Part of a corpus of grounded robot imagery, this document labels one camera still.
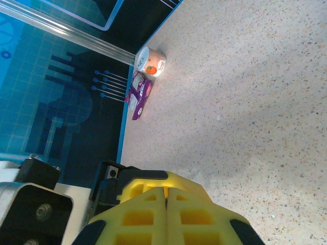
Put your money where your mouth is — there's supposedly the purple snack packet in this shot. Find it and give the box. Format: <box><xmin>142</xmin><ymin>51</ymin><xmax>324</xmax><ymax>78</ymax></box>
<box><xmin>125</xmin><ymin>70</ymin><xmax>153</xmax><ymax>121</ymax></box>

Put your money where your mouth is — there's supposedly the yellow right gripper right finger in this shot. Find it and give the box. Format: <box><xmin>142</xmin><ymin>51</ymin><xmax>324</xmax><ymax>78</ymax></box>
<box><xmin>166</xmin><ymin>171</ymin><xmax>265</xmax><ymax>245</ymax></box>

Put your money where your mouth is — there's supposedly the aluminium frame post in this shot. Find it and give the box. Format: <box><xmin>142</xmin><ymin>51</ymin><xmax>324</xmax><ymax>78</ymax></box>
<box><xmin>0</xmin><ymin>2</ymin><xmax>136</xmax><ymax>66</ymax></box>

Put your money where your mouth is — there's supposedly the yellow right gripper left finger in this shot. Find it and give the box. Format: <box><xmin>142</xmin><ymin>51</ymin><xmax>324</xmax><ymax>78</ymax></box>
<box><xmin>73</xmin><ymin>170</ymin><xmax>168</xmax><ymax>245</ymax></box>

